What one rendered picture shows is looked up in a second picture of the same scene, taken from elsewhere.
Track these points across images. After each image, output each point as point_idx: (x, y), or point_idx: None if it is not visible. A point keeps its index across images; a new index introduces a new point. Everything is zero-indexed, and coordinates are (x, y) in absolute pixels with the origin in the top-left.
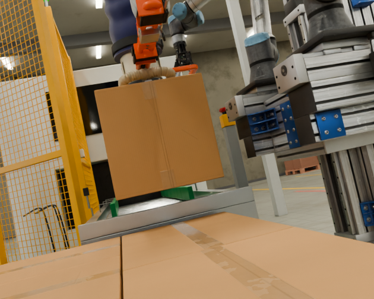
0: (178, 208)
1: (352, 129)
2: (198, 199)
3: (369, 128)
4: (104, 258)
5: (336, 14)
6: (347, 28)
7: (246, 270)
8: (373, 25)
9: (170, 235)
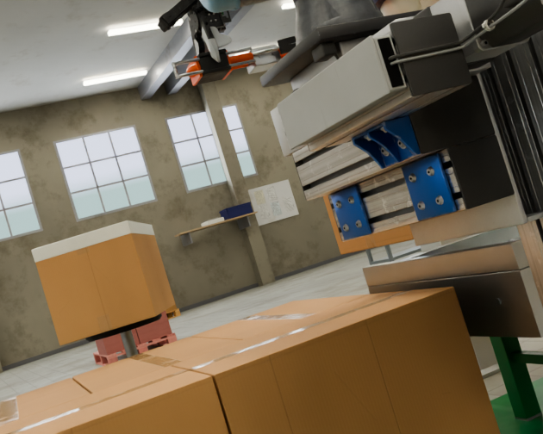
0: (433, 264)
1: (378, 221)
2: (451, 255)
3: (402, 221)
4: (240, 338)
5: (297, 15)
6: (279, 63)
7: (85, 406)
8: (304, 40)
9: (304, 325)
